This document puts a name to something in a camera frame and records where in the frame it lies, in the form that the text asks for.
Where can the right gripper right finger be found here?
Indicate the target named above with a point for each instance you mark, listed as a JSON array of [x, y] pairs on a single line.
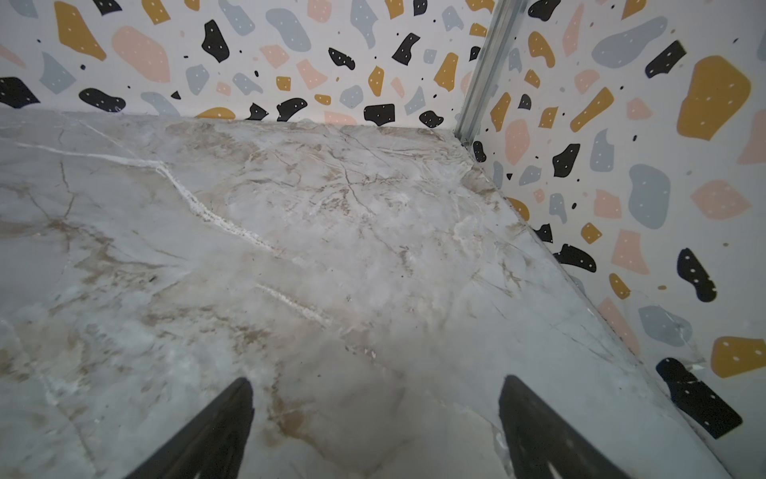
[[541, 443]]

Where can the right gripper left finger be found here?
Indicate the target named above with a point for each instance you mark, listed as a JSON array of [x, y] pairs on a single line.
[[212, 444]]

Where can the right corner metal post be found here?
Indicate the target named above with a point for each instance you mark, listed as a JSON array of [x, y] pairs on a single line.
[[506, 21]]

